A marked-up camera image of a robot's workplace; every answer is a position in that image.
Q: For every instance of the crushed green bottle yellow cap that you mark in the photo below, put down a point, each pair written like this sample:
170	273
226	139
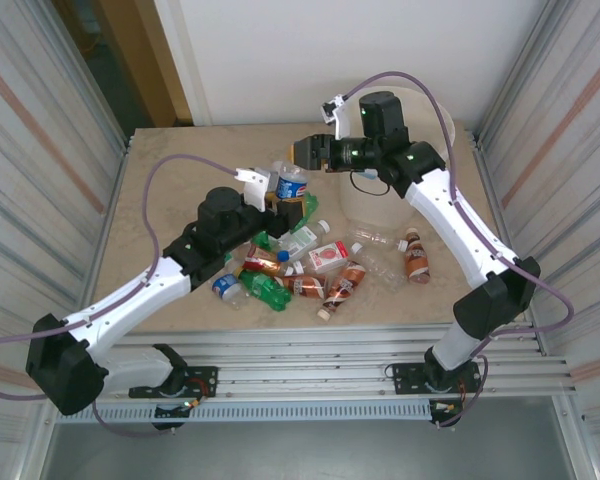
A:
310	205

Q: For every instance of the clear Pepsi bottle blue label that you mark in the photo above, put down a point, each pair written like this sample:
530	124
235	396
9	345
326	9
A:
225	286
290	187

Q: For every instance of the clear bottle blue cap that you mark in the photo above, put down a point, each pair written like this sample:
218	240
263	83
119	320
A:
282	256

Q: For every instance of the red gold label bottle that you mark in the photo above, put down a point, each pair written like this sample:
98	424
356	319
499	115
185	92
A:
262	262

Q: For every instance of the brown label drink bottle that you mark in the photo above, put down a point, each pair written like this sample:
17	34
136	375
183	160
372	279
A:
342	290
416	260
302	286

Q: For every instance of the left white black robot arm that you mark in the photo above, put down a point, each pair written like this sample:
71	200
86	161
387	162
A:
130	300

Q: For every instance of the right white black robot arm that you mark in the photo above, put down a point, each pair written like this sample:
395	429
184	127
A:
460	230

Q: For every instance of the round white waste bin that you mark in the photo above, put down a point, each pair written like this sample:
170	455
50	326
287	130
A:
375	205

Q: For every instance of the clear bottle red white label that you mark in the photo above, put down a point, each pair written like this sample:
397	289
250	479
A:
325	257

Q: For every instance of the wooden door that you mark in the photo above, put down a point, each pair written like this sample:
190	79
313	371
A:
140	50

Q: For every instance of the aluminium rail base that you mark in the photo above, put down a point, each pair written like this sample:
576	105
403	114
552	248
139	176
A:
305	350

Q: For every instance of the white door frame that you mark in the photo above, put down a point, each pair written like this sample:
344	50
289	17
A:
180	50

